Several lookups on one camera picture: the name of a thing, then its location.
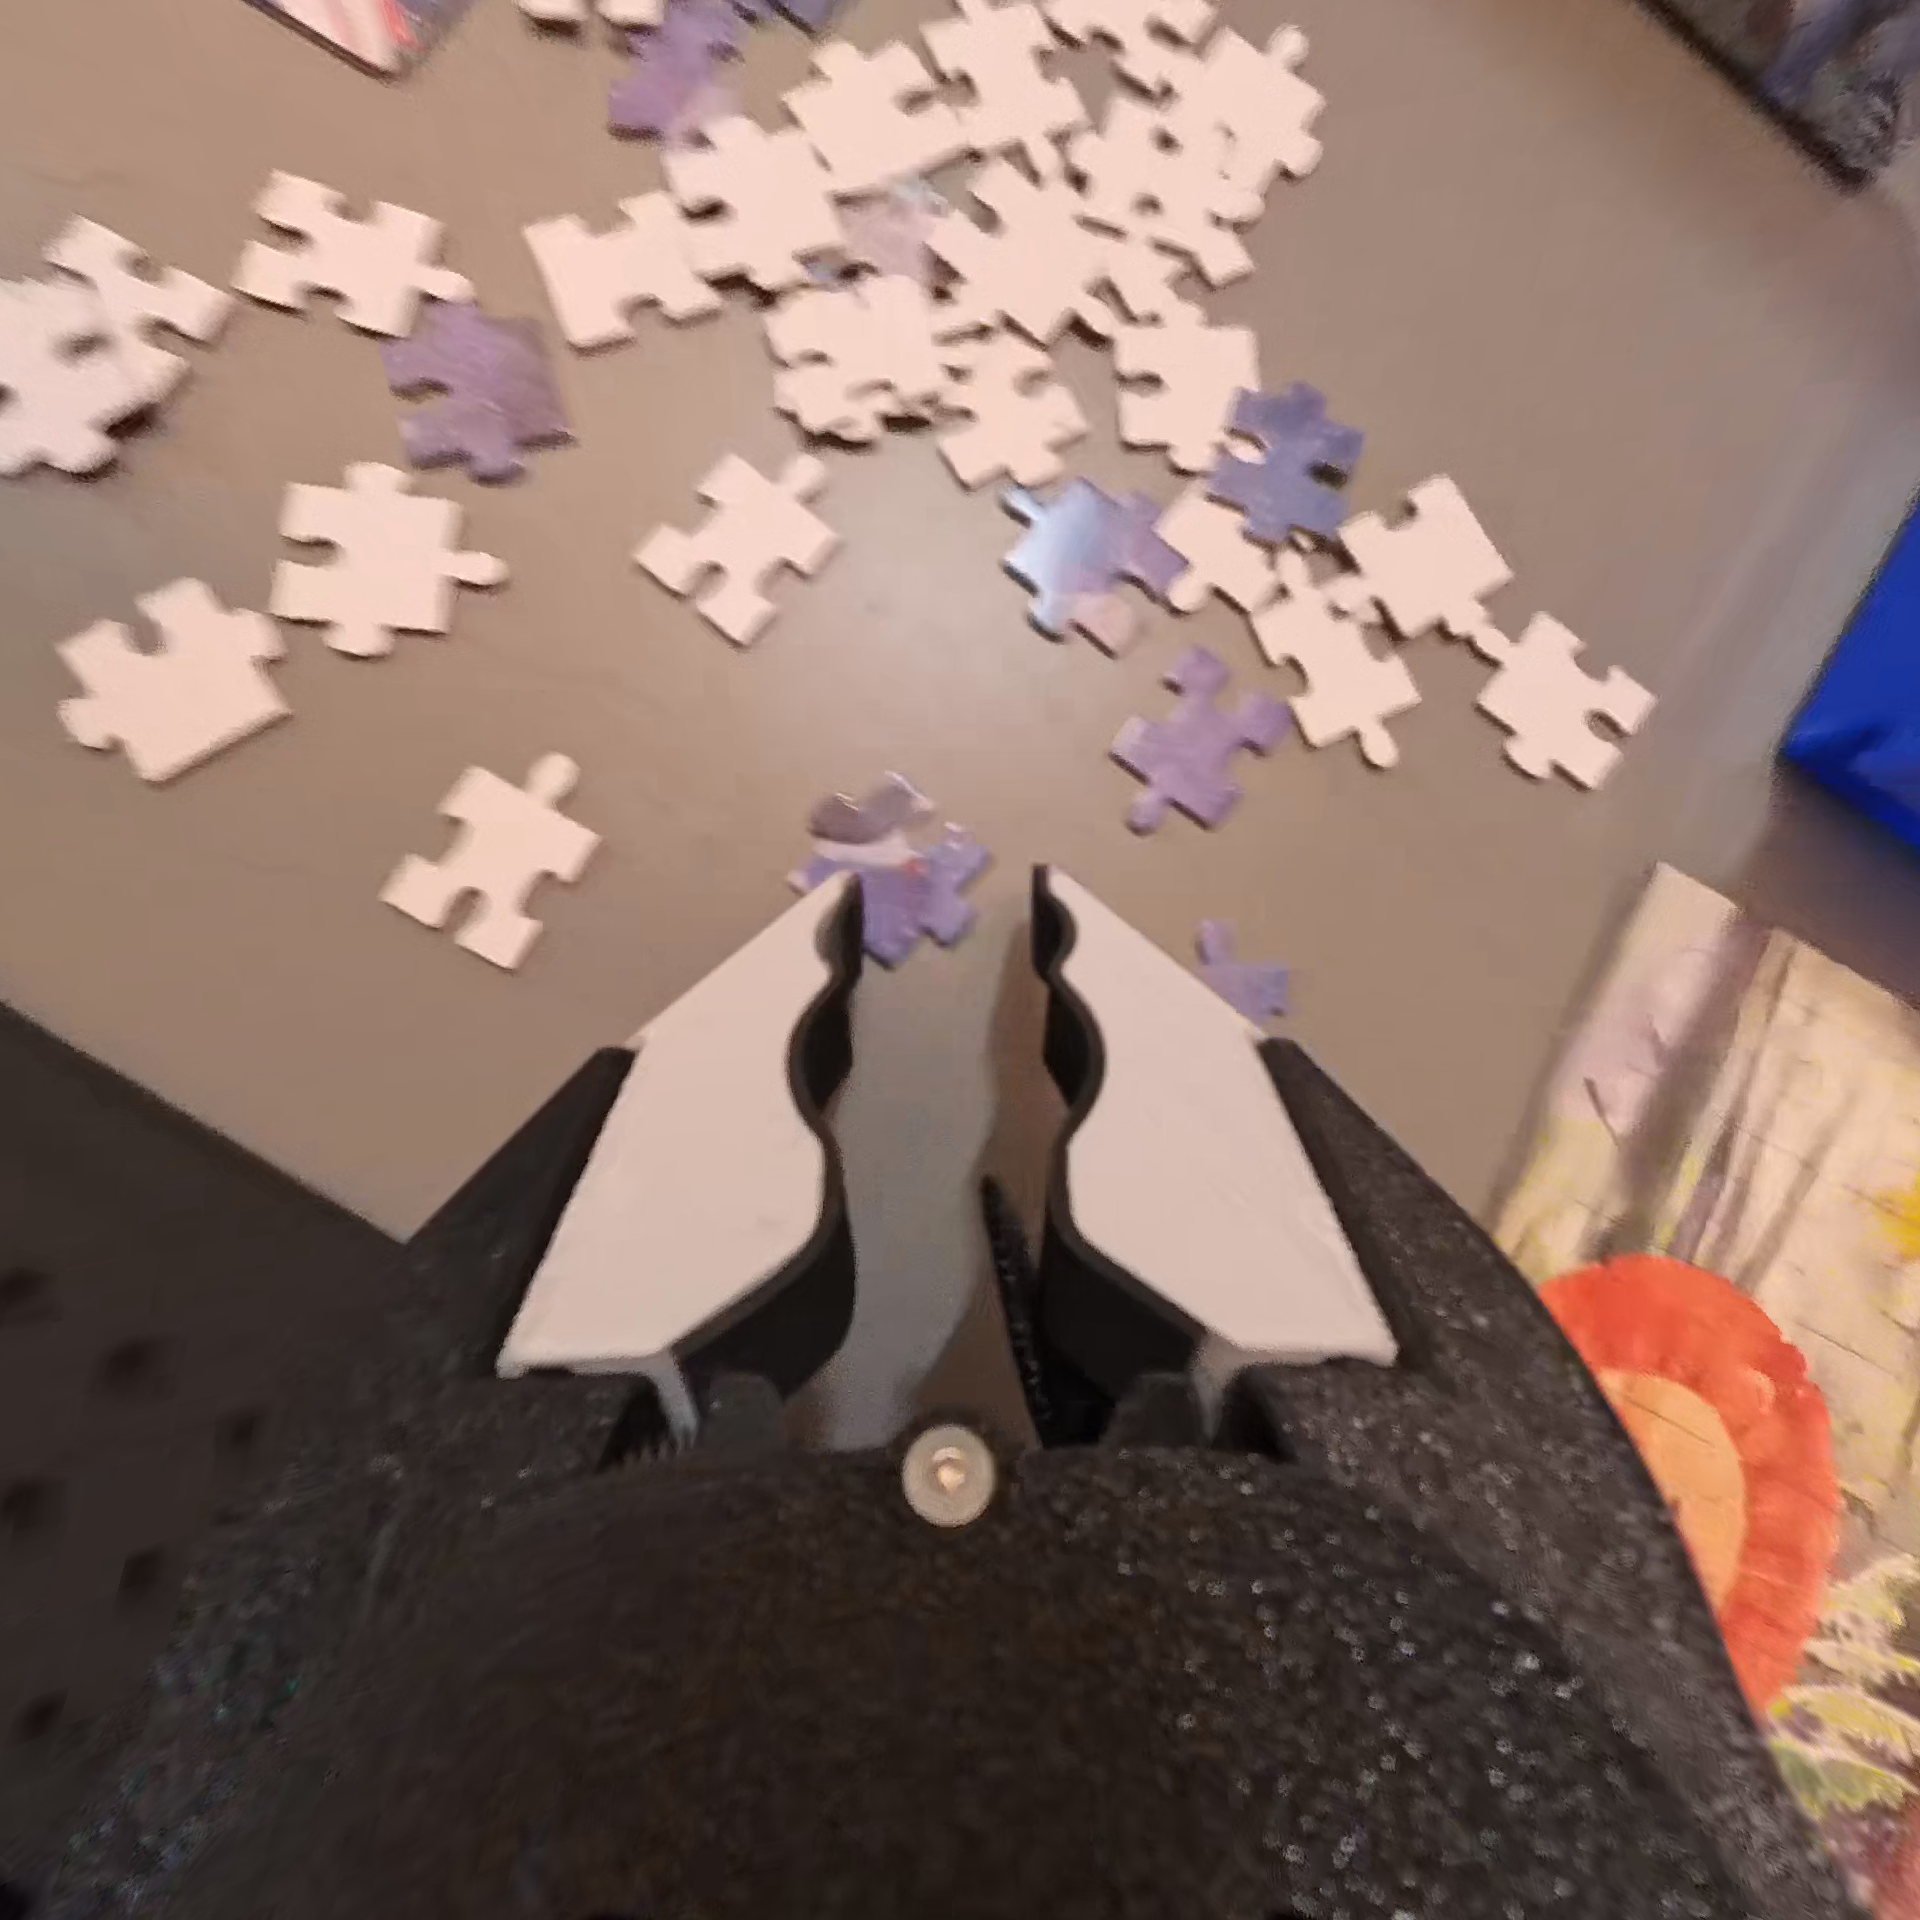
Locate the space print puzzle box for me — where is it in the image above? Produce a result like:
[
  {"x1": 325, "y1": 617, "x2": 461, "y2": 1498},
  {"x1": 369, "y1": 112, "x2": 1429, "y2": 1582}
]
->
[{"x1": 1642, "y1": 0, "x2": 1920, "y2": 188}]

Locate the blue space puzzle frame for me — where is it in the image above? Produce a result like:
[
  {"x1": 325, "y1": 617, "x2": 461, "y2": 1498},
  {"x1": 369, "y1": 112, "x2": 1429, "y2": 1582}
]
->
[{"x1": 241, "y1": 0, "x2": 482, "y2": 76}]

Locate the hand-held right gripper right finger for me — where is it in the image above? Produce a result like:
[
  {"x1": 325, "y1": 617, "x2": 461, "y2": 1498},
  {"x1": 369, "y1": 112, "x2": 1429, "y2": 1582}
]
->
[{"x1": 1029, "y1": 865, "x2": 1401, "y2": 1412}]

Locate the blue plastic bin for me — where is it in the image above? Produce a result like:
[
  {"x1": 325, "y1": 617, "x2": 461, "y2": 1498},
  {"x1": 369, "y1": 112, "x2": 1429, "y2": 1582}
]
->
[{"x1": 1777, "y1": 510, "x2": 1920, "y2": 819}]

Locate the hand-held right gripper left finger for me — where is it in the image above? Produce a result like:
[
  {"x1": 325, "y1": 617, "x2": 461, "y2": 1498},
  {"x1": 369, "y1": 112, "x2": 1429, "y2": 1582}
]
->
[{"x1": 498, "y1": 873, "x2": 870, "y2": 1406}]

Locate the colourful printed cardboard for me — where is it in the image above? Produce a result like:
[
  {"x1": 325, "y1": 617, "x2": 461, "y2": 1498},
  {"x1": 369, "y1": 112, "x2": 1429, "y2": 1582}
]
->
[{"x1": 1485, "y1": 863, "x2": 1920, "y2": 1920}]

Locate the purple puzzle piece helmet arc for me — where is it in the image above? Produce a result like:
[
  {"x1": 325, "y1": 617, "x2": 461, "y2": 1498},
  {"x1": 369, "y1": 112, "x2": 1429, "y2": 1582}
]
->
[{"x1": 796, "y1": 772, "x2": 992, "y2": 970}]

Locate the pile of puzzle pieces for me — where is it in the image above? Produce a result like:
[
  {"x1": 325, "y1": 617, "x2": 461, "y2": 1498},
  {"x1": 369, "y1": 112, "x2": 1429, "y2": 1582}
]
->
[{"x1": 0, "y1": 0, "x2": 1661, "y2": 1022}]

